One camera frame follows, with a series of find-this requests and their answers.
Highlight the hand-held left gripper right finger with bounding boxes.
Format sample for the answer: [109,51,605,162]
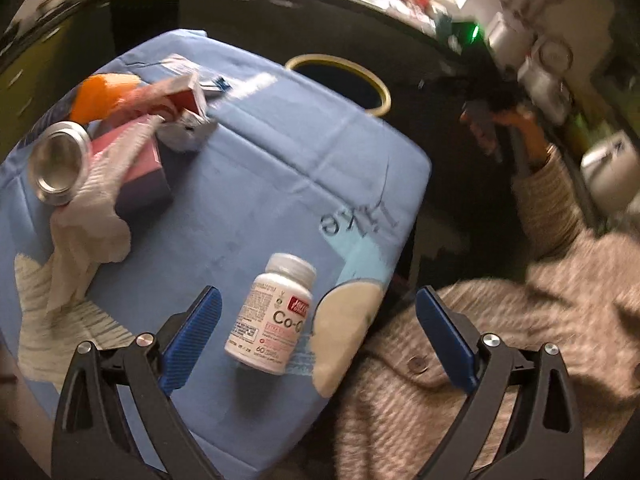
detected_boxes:
[415,286,586,480]

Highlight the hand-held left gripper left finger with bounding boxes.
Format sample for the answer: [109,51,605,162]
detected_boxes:
[51,286,223,480]

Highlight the white pill bottle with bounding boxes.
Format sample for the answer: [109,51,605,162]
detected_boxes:
[223,252,317,376]

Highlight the black bin with yellow rim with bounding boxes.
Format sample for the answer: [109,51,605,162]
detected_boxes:
[284,54,392,117]

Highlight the white paper tissue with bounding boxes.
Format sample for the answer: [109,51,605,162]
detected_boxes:
[45,115,166,318]

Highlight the pink purple box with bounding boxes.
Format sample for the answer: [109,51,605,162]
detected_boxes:
[90,117,173,221]

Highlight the silver wrapper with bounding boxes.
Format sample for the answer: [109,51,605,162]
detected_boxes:
[157,109,218,153]

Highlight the metal can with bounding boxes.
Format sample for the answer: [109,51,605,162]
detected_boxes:
[27,121,93,207]

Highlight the small printed paper carton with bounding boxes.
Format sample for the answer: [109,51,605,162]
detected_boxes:
[167,72,208,121]

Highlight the person's right hand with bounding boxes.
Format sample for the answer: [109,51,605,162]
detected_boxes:
[492,109,551,168]

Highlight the white container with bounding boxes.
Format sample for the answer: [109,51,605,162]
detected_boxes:
[580,131,640,216]

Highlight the blue printed cloth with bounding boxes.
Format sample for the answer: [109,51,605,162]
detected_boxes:
[0,27,433,480]

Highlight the small blue white wrapper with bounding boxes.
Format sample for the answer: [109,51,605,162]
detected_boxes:
[200,74,232,98]

